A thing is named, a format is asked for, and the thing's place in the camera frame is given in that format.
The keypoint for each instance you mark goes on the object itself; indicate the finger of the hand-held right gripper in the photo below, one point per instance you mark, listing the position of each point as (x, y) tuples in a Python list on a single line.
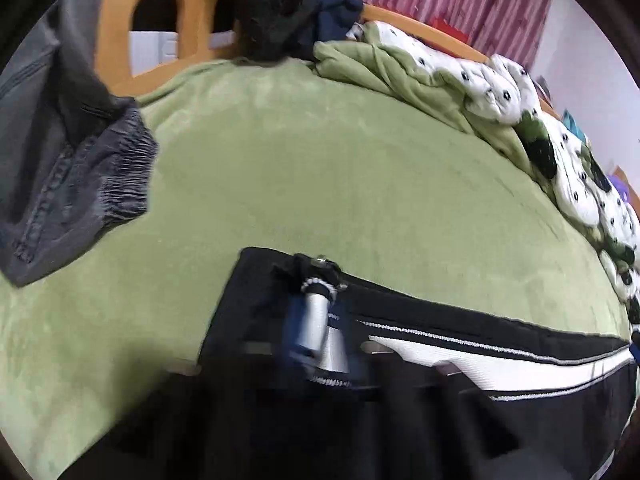
[(635, 352)]

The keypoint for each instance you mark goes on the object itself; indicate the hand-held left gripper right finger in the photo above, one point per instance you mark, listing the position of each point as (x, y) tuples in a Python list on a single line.
[(356, 367)]

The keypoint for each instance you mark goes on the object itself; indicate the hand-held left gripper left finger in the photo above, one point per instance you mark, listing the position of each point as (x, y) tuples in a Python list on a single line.
[(294, 332)]

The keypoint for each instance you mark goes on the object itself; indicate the black pants with white stripe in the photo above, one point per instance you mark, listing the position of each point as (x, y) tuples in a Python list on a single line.
[(450, 330)]

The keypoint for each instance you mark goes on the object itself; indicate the purple fluffy item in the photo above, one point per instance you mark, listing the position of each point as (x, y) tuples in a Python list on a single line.
[(621, 182)]

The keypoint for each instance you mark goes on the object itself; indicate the green bed sheet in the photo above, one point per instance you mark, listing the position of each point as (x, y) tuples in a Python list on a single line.
[(325, 160)]

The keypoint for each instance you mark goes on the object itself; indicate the teal item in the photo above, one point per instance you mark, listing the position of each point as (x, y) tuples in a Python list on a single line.
[(572, 125)]

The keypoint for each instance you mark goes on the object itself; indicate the white floral quilt green lining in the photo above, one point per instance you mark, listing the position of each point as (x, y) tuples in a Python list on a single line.
[(480, 85)]

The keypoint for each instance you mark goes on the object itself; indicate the navy blue garment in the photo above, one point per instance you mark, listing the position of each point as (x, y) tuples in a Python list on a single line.
[(332, 10)]

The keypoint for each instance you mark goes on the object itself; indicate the black jacket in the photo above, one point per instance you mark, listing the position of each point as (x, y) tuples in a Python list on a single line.
[(270, 5)]

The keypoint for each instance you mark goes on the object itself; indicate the red box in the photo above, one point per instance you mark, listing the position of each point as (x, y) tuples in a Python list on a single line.
[(447, 27)]

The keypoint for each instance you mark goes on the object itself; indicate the wooden bed frame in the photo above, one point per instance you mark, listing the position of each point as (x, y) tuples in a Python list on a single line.
[(116, 15)]

